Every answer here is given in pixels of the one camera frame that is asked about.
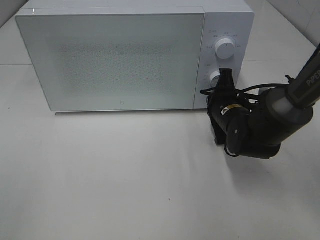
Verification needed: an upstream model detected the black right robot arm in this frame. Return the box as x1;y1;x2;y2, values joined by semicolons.
200;48;320;160

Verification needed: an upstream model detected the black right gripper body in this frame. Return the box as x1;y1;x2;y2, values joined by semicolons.
206;68;251;146

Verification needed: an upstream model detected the white microwave door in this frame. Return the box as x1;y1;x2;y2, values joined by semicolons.
16;13;204;112

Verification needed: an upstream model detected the white microwave oven body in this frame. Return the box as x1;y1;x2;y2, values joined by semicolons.
15;0;255;110

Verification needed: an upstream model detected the white timer knob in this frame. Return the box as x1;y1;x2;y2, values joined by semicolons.
209;70;221;88

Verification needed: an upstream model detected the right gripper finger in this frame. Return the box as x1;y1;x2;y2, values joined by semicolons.
216;68;236;92

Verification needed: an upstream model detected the upper white power knob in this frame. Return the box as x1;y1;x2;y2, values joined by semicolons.
214;36;236;60

